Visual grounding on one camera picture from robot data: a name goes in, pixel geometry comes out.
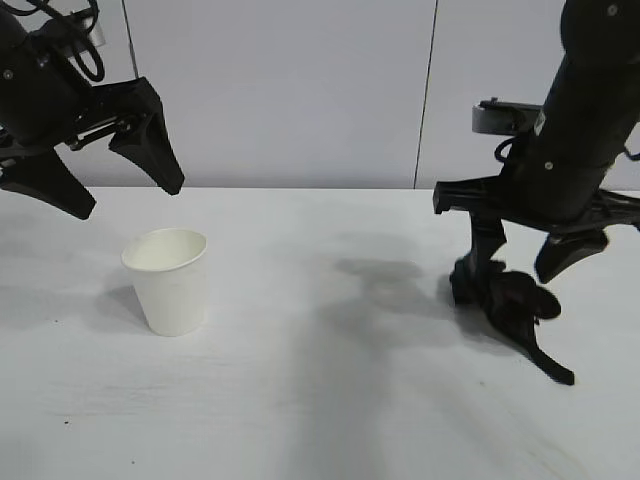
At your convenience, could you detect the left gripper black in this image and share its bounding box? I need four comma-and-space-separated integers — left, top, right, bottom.
0, 8, 186, 221

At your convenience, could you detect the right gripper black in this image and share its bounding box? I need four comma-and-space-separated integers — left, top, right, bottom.
432, 53, 640, 306

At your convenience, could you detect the black cloth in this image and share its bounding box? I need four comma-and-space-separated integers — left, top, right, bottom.
448, 258, 576, 387

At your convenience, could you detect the white paper cup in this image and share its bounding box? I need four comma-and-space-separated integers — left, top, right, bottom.
120, 228, 209, 338

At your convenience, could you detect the black right camera cable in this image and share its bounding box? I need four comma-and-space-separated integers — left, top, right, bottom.
492, 135, 524, 165

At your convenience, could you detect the black camera cable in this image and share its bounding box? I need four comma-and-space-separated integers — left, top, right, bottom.
492, 135, 524, 165
27, 0, 107, 85

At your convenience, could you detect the black left camera cable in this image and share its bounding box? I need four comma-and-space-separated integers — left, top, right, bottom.
27, 0, 107, 85

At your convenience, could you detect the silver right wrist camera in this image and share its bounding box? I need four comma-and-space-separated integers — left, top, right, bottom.
470, 98, 547, 136

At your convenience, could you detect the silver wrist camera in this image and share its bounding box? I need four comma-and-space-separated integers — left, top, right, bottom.
470, 98, 547, 136
74, 18, 107, 49

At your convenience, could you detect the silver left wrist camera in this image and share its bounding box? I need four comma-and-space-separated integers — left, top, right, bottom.
74, 18, 107, 49

